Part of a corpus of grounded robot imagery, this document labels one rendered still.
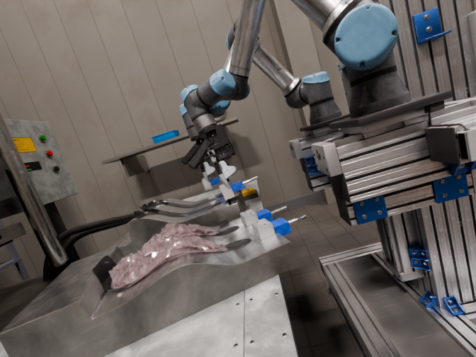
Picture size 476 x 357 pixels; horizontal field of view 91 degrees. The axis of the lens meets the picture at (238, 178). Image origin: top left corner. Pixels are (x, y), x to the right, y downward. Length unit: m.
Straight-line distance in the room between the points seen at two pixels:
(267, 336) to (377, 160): 0.53
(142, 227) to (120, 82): 2.87
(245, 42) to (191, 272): 0.71
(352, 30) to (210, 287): 0.59
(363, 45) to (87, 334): 0.75
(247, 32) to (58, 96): 3.38
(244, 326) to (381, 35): 0.60
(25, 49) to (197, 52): 2.21
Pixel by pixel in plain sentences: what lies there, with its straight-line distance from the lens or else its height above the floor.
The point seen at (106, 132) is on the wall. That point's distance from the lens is 3.63.
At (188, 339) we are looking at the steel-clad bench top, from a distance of 0.47.
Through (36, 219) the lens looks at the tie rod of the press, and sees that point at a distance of 1.17.
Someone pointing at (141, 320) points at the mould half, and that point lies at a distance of 0.51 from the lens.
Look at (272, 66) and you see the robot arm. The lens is 1.30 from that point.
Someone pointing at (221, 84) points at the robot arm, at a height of 1.25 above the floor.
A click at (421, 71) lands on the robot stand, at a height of 1.11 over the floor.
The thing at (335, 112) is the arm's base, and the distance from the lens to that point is 1.22.
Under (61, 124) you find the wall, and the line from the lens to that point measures 3.98.
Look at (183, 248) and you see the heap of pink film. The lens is 0.51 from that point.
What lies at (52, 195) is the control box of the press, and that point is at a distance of 1.42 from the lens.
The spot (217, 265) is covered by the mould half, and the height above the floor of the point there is 0.87.
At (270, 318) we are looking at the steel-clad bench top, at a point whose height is 0.80.
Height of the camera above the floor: 1.08
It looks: 9 degrees down
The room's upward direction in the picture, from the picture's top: 18 degrees counter-clockwise
